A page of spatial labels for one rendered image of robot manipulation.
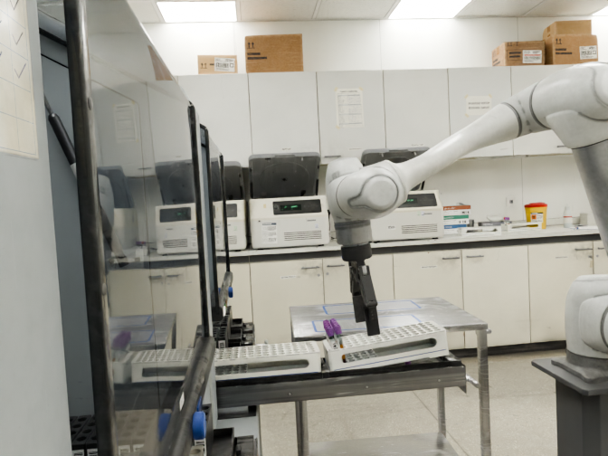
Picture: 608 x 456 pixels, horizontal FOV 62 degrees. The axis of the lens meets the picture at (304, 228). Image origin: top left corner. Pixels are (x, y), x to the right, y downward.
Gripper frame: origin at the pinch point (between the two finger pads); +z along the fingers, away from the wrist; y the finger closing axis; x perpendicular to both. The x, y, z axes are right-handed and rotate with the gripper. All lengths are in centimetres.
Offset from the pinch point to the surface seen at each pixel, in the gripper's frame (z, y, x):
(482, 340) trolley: 18, 25, -40
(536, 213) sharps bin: 7, 260, -200
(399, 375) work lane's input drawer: 11.8, -6.6, -4.8
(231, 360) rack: 1.7, -4.9, 34.1
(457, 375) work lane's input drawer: 14.5, -6.7, -19.0
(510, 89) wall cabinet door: -93, 258, -190
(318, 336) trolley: 8.5, 26.6, 9.8
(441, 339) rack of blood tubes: 5.7, -5.0, -16.7
